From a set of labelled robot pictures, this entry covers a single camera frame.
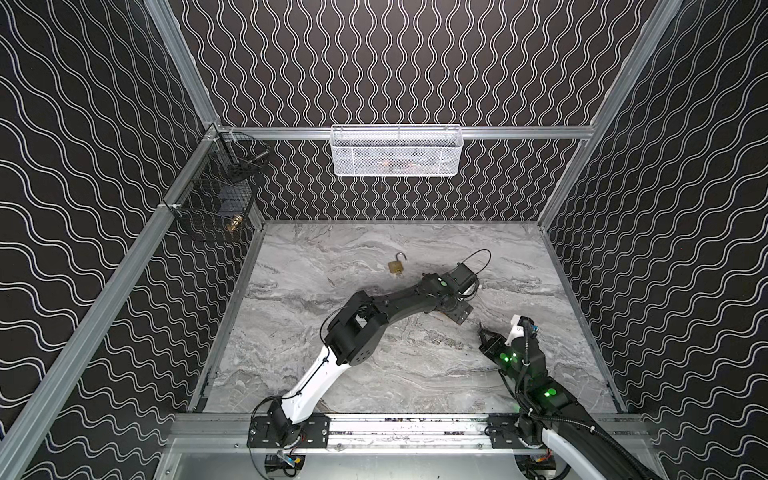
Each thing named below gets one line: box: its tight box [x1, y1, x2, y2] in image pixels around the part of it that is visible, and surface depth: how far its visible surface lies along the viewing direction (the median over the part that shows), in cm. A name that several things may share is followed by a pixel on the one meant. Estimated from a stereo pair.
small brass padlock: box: [388, 252, 407, 275], surface depth 109 cm
